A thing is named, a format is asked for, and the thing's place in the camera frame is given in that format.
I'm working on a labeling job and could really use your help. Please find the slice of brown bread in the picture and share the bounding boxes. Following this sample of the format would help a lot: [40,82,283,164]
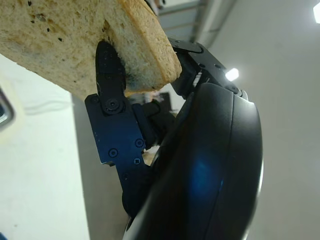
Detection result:
[0,0,183,101]

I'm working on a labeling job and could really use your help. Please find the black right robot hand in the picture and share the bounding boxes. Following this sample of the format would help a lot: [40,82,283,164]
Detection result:
[84,36,265,240]

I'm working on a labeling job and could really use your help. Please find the ceiling light panel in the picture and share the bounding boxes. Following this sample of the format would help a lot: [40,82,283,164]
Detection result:
[224,68,240,81]

